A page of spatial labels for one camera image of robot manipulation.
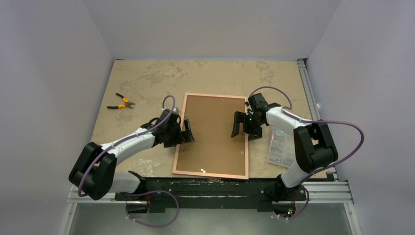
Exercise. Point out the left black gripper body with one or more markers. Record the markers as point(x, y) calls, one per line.
point(175, 136)

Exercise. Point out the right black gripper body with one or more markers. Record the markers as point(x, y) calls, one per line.
point(245, 123)

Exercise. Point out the brown backing board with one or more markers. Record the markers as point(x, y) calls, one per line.
point(210, 136)

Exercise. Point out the pink picture frame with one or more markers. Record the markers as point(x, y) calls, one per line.
point(176, 155)

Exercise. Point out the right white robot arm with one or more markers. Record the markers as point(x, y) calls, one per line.
point(314, 146)

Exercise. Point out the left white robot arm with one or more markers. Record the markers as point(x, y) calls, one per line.
point(94, 171)

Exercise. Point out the clear plastic screw box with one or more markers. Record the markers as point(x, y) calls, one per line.
point(282, 150)

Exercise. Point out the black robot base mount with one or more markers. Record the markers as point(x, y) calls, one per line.
point(261, 194)

